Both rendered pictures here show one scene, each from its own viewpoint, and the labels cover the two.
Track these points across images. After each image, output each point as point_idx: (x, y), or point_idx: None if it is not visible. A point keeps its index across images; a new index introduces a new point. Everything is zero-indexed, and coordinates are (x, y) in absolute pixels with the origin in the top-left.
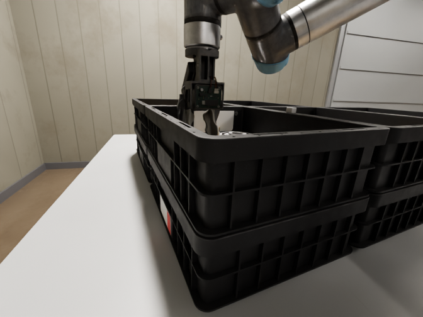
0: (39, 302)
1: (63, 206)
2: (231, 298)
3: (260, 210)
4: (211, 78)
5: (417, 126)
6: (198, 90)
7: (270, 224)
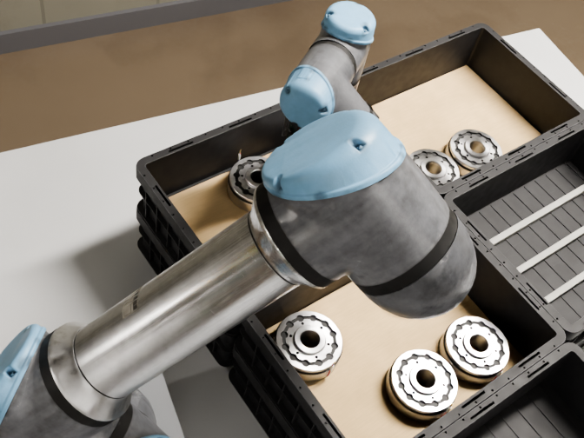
0: (135, 156)
1: (241, 107)
2: (149, 258)
3: (162, 230)
4: (297, 128)
5: (260, 337)
6: (290, 127)
7: (159, 243)
